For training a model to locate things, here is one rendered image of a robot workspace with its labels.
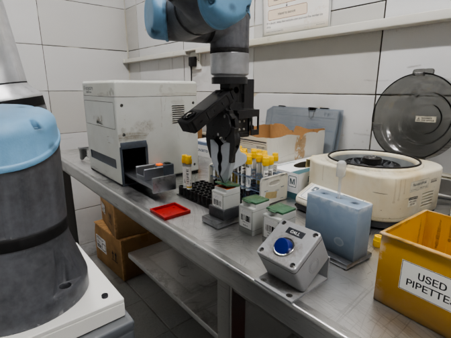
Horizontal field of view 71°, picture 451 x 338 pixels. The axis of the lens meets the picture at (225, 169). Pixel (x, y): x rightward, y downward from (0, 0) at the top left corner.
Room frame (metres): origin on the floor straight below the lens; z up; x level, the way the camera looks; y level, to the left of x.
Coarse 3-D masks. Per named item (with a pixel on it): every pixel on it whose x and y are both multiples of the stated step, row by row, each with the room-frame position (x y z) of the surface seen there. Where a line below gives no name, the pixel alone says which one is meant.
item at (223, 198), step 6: (216, 186) 0.64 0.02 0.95; (222, 186) 0.64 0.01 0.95; (228, 186) 0.64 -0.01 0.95; (234, 186) 0.64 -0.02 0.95; (216, 192) 0.63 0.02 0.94; (222, 192) 0.62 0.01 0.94; (228, 192) 0.62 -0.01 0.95; (234, 192) 0.63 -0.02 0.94; (216, 198) 0.63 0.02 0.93; (222, 198) 0.62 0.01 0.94; (228, 198) 0.62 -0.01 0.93; (234, 198) 0.63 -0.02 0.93; (216, 204) 0.63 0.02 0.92; (222, 204) 0.62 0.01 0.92; (228, 204) 0.62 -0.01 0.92; (234, 204) 0.63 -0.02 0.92
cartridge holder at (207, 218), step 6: (210, 210) 0.64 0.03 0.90; (216, 210) 0.63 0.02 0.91; (222, 210) 0.61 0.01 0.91; (228, 210) 0.62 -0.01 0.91; (234, 210) 0.63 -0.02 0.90; (204, 216) 0.63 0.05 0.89; (210, 216) 0.63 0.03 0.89; (216, 216) 0.63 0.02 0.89; (222, 216) 0.61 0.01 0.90; (228, 216) 0.62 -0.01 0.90; (234, 216) 0.63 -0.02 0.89; (210, 222) 0.61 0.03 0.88; (216, 222) 0.60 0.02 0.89; (222, 222) 0.60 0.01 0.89; (228, 222) 0.61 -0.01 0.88; (234, 222) 0.62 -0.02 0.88; (216, 228) 0.60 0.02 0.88
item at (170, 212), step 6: (168, 204) 0.72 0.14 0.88; (174, 204) 0.73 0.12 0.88; (150, 210) 0.69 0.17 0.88; (156, 210) 0.70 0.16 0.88; (162, 210) 0.70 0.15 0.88; (168, 210) 0.70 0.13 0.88; (174, 210) 0.70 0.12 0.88; (180, 210) 0.70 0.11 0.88; (186, 210) 0.69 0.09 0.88; (162, 216) 0.65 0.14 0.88; (168, 216) 0.65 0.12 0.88; (174, 216) 0.66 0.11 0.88
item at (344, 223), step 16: (320, 192) 0.53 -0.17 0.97; (320, 208) 0.51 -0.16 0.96; (336, 208) 0.49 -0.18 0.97; (352, 208) 0.46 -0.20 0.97; (368, 208) 0.47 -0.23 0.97; (320, 224) 0.51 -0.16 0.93; (336, 224) 0.48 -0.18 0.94; (352, 224) 0.46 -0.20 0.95; (368, 224) 0.47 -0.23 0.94; (336, 240) 0.48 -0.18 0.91; (352, 240) 0.46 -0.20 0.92; (336, 256) 0.47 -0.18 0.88; (352, 256) 0.45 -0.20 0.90; (368, 256) 0.48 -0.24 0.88
